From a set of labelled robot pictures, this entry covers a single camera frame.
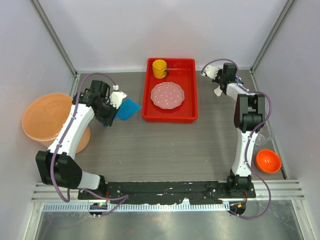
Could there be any white paper scrap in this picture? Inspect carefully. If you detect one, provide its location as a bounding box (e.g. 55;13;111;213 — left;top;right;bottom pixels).
213;85;225;97

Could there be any blue plastic dustpan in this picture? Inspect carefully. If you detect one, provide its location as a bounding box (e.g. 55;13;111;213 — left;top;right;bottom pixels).
111;98;142;123

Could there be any blue hand brush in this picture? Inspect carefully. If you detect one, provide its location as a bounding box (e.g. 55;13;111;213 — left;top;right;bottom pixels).
235;77;244;84

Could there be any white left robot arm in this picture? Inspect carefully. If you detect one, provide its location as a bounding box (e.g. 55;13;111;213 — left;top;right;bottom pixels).
35;80;127;202

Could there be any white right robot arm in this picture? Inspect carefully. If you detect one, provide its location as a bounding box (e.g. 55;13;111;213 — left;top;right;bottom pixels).
212;62;266;198

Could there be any pink dotted plate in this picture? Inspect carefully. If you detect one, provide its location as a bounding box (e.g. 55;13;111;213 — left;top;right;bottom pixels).
150;82;185;110

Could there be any orange plastic waste bucket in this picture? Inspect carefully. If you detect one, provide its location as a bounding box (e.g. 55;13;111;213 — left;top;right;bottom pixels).
22;93;95;157

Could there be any yellow mug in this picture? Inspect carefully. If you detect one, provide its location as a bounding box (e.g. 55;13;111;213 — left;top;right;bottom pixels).
152;59;169;79

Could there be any clear plastic cup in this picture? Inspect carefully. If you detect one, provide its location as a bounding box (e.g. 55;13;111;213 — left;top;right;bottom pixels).
255;127;275;146

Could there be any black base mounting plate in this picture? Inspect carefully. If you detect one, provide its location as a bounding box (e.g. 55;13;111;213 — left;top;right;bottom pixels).
91;181;256;205

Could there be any orange bowl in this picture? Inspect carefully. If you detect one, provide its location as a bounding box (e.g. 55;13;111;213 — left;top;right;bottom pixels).
255;149;282;174

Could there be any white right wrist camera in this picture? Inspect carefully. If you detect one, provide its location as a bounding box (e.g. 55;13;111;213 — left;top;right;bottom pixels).
201;65;220;79

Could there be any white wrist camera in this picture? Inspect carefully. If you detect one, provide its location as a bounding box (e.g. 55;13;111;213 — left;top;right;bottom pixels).
109;85;128;109
201;65;220;79

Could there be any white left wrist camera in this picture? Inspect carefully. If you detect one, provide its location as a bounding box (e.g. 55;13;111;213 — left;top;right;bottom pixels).
109;85;128;109

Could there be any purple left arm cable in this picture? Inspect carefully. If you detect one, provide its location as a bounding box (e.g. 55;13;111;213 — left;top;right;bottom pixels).
51;72;130;218

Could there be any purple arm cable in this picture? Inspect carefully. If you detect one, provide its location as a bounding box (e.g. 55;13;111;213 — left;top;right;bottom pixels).
51;72;130;218
201;58;275;221

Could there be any white slotted cable duct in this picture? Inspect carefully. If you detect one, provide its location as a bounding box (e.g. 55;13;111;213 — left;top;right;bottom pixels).
42;201;230;214

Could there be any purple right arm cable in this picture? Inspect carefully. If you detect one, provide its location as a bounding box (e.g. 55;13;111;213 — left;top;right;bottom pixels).
201;58;275;221

